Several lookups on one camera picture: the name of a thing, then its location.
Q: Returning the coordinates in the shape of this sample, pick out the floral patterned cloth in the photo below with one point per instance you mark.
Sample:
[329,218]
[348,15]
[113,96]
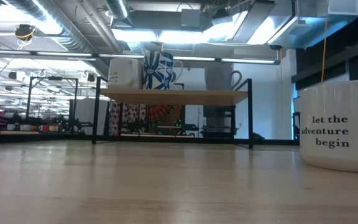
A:
[129,116]

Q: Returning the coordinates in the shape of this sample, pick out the white mug blue floral pattern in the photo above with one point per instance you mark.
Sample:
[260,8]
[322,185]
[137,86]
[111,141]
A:
[158,71]

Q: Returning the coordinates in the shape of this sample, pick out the white mug small black text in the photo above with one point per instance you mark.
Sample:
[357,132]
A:
[124,73]

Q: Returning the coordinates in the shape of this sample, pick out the small white background mug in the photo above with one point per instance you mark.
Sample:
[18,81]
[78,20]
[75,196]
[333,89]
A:
[11,127]

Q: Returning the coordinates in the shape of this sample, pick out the silver ventilation duct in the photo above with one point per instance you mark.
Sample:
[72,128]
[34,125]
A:
[70,40]

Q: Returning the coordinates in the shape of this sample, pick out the orange mandala cloth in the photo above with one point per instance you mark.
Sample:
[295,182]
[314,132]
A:
[165,114]

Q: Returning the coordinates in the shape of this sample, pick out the black background cart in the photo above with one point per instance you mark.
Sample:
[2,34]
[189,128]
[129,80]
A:
[217,121]

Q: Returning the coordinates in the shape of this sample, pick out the wooden shelf rack black frame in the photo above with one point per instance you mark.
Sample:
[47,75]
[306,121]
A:
[172,97]

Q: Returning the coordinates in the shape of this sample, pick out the grey ceiling junction box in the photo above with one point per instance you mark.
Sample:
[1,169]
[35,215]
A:
[190,18]

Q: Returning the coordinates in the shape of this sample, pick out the white background cabinet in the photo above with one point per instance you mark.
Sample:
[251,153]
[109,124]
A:
[87,116]

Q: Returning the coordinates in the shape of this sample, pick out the wide white mug adventure text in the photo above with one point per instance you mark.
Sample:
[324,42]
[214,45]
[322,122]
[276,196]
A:
[337,127]

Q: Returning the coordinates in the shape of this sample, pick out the lavender ceramic mug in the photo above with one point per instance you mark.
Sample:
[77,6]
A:
[217,77]

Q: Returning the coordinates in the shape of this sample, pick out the small red background mug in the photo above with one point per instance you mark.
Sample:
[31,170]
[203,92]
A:
[43,127]

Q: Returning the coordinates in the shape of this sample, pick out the small yellow background mug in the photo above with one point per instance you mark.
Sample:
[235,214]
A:
[54,127]

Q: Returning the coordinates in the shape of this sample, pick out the long ceiling light bar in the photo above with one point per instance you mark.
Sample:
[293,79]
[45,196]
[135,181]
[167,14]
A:
[197,58]

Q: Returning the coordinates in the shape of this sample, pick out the black background rig frame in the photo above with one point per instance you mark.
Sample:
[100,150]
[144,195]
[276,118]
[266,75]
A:
[53,78]

